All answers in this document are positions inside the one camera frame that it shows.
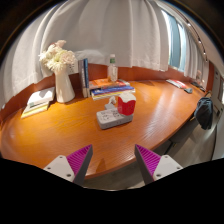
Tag white power strip cable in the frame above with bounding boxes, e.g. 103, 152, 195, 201
108, 95, 118, 106

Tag window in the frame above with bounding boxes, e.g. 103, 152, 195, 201
161, 9, 188, 73

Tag ceiling lights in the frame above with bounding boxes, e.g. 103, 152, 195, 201
185, 21, 208, 55

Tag black jacket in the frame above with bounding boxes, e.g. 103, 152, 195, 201
193, 97, 214, 131

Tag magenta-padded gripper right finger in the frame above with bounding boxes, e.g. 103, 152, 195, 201
134, 143, 184, 186

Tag narrow white curtain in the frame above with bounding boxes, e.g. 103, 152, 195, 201
184, 31, 210, 88

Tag orange flat book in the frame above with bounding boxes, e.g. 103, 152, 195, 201
89, 77, 131, 90

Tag white ceramic vase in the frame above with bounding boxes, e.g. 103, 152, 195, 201
54, 68, 76, 104

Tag red and white charger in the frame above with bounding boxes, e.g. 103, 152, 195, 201
117, 91, 137, 117

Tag white and pink flowers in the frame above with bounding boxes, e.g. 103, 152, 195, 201
38, 39, 78, 75

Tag blue upright book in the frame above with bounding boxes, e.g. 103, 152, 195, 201
82, 58, 91, 98

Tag white power strip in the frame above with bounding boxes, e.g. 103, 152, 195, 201
96, 103, 134, 130

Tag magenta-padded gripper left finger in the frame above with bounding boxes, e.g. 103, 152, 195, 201
43, 143, 94, 187

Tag blue flat book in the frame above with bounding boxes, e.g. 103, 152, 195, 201
90, 85, 136, 98

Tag wide white curtain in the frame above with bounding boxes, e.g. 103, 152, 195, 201
0, 0, 171, 111

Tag clear plastic bottle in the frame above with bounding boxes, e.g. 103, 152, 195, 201
107, 53, 119, 83

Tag red and white book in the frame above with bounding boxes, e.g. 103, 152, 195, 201
165, 78, 189, 90

